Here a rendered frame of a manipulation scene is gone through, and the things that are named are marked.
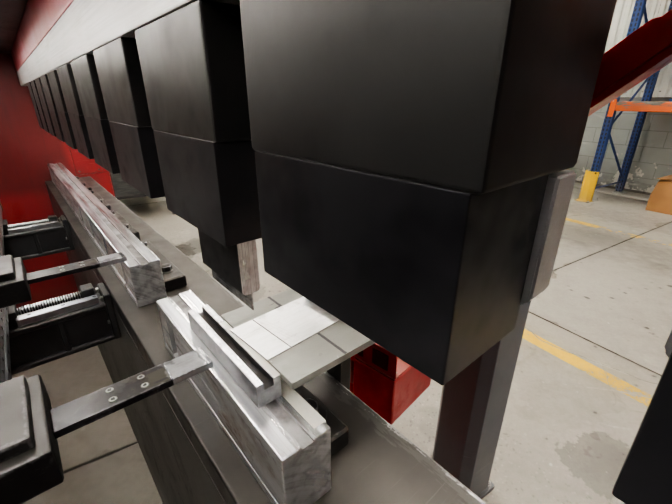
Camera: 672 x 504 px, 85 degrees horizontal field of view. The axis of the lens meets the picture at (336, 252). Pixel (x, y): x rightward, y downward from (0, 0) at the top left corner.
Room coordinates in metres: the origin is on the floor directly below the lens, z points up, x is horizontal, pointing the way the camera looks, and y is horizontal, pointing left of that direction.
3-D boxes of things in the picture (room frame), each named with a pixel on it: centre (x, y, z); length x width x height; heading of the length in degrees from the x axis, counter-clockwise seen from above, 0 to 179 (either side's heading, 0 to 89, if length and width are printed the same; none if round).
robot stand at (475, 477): (0.91, -0.44, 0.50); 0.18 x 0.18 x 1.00; 32
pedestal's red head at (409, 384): (0.69, -0.10, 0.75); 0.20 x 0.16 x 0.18; 47
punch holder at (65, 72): (0.81, 0.49, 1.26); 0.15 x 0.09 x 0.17; 41
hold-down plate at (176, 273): (0.87, 0.47, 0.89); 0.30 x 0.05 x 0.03; 41
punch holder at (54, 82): (0.96, 0.62, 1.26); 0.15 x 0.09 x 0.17; 41
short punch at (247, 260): (0.37, 0.12, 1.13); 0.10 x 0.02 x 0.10; 41
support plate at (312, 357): (0.46, 0.01, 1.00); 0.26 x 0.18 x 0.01; 131
